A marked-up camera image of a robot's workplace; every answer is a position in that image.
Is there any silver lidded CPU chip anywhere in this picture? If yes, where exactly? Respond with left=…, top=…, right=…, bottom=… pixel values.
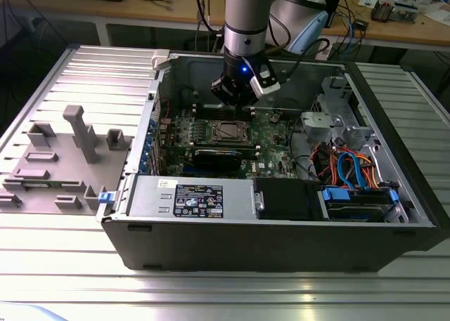
left=217, top=124, right=240, bottom=140

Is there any metal CPU socket cover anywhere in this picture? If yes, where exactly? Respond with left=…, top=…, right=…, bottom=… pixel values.
left=212, top=121, right=250, bottom=142

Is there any black RAM slot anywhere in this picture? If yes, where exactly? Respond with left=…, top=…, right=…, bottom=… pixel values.
left=195, top=107, right=256, bottom=113
left=195, top=115, right=256, bottom=121
left=195, top=104, right=256, bottom=110
left=195, top=111, right=256, bottom=117

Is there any CPU socket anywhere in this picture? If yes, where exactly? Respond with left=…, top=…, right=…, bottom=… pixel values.
left=210, top=119, right=252, bottom=143

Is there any green motherboard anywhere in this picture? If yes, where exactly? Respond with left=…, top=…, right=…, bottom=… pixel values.
left=156, top=106, right=300, bottom=180

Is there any black graphics card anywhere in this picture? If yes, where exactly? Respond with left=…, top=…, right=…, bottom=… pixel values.
left=192, top=147, right=244, bottom=171

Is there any pale grey case latch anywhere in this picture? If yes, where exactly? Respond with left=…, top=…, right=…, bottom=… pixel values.
left=150, top=48, right=179, bottom=71

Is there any silver metal drive cage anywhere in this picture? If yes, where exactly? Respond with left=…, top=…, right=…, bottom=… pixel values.
left=300, top=75, right=380, bottom=154

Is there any wooden desk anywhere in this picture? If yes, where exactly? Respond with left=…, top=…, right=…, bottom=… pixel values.
left=0, top=0, right=450, bottom=51

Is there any black drive box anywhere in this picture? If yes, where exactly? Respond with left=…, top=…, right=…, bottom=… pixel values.
left=253, top=177, right=323, bottom=222

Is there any tall black box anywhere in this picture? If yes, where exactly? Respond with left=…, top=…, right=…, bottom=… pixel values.
left=327, top=0, right=344, bottom=29

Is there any silver power supply unit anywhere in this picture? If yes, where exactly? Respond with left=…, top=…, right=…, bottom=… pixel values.
left=128, top=175, right=255, bottom=219

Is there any metal heat sink cooler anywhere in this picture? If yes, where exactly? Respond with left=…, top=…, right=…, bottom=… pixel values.
left=371, top=0, right=393, bottom=23

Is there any black PC case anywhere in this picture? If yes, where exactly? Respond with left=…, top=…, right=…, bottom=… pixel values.
left=100, top=49, right=442, bottom=273

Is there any hard disk in blue carrier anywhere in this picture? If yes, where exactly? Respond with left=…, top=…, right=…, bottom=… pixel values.
left=318, top=185, right=400, bottom=223

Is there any grey parts rack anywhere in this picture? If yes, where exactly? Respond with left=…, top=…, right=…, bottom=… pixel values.
left=0, top=104, right=136, bottom=217

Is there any green RAM stick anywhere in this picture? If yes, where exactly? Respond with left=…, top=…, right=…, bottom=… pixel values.
left=20, top=181, right=63, bottom=190

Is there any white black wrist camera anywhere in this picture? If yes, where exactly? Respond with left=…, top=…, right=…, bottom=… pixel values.
left=249, top=58, right=283, bottom=99

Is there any black camera cable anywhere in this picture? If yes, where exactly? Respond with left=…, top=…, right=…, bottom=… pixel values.
left=276, top=37, right=332, bottom=87

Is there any thin black wire loop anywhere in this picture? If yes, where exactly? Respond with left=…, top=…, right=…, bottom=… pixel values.
left=288, top=123, right=318, bottom=182

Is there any red wire bundle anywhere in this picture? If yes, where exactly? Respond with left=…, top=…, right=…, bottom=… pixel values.
left=308, top=143, right=339, bottom=177

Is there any blue data wire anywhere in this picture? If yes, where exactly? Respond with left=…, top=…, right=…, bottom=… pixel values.
left=336, top=152, right=371, bottom=192

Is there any orange data wire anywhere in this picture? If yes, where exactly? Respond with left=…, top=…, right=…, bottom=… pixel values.
left=351, top=153, right=381, bottom=190

